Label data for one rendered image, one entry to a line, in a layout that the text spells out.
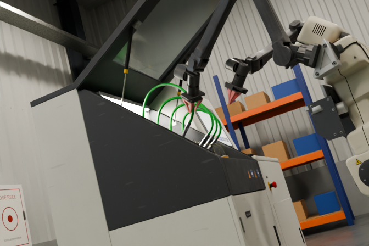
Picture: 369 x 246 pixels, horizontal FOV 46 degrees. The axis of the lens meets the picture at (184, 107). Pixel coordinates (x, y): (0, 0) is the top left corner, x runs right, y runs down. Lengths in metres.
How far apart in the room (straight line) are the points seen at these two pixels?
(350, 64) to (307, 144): 5.73
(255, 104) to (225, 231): 5.94
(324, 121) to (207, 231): 0.63
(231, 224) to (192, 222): 0.16
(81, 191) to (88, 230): 0.18
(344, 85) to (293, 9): 7.47
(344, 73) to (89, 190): 1.19
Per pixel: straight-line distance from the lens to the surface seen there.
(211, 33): 1.90
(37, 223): 7.16
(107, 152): 1.99
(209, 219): 1.80
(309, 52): 1.66
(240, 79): 2.10
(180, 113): 2.61
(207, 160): 1.79
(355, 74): 1.79
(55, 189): 2.15
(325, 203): 7.46
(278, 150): 7.48
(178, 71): 2.00
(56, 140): 2.16
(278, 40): 1.73
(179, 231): 1.85
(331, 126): 1.75
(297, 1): 9.22
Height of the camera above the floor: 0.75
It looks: 14 degrees up
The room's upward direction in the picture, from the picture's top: 16 degrees counter-clockwise
